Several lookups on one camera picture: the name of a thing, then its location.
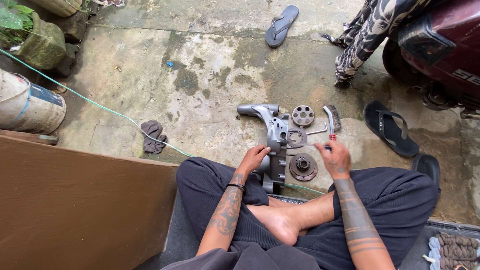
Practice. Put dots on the person's left fingers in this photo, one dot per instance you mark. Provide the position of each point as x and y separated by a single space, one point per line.
261 151

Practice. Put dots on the grey flip-flop sandal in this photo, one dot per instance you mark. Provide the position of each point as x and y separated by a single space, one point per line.
281 25

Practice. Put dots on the braided grey floor mat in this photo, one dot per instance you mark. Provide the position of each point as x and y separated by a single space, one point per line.
454 250

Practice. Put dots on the brown wooden board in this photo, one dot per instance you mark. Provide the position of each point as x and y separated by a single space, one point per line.
82 210

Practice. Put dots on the person's bare foot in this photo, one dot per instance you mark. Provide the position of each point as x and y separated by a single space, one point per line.
279 223

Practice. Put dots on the rusty gear drum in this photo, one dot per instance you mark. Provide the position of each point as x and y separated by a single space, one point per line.
303 167

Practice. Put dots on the person's right fingers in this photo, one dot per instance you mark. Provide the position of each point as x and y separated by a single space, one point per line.
324 148

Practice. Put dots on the weathered wooden plank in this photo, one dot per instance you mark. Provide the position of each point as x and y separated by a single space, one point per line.
28 137

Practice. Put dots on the person's left hand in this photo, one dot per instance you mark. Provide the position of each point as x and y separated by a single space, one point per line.
252 160

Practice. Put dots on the black and white patterned cloth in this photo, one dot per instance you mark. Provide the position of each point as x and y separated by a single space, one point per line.
369 35

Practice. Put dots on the bent metal hex key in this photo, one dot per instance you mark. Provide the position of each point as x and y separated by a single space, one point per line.
318 131

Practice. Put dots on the round perforated metal disc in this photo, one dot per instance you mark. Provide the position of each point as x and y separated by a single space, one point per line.
303 115

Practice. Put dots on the grey rag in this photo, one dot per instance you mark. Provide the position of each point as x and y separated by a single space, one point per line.
153 135

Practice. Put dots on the grey metal engine case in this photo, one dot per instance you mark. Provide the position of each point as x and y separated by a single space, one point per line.
276 129

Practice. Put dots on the maroon motorcycle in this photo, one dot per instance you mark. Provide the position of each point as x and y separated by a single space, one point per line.
435 48

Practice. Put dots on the black flip-flop sandal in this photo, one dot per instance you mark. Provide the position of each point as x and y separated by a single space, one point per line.
426 167
390 128

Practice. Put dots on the white plastic bucket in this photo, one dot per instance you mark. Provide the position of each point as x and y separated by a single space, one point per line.
28 105

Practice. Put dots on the person's right hand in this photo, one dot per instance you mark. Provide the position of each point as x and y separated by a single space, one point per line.
338 163

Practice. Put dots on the person's black trousers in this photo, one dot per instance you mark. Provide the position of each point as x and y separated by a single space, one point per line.
390 202

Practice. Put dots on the mossy stone planter with plant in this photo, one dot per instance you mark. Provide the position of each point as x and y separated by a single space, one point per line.
35 37

